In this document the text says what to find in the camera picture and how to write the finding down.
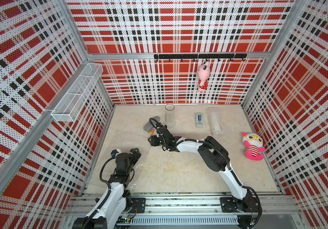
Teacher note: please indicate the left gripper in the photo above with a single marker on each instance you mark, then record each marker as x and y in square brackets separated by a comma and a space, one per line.
[137, 154]

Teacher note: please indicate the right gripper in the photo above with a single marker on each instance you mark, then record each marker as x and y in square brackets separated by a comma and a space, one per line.
[153, 140]

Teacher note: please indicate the clear glass vase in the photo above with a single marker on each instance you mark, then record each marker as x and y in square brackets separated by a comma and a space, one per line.
[170, 116]

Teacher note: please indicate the grey tape dispenser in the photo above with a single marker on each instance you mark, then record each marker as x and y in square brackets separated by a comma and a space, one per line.
[199, 120]

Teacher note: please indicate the bubble wrap sheet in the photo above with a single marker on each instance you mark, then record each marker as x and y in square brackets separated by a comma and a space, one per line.
[143, 180]
[216, 125]

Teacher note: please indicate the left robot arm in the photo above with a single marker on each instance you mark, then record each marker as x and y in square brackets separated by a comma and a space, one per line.
[117, 198]

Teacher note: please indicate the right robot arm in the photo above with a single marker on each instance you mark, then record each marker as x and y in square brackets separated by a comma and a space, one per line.
[216, 157]

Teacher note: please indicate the pink hanging plush toy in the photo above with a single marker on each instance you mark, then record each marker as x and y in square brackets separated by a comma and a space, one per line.
[203, 74]

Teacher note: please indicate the pink owl plush toy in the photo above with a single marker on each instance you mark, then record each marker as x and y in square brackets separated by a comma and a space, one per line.
[254, 146]

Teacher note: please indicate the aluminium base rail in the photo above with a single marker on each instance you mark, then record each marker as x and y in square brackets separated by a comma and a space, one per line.
[207, 209]

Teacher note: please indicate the black hook rail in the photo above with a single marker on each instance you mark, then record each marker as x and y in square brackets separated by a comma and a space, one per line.
[192, 56]

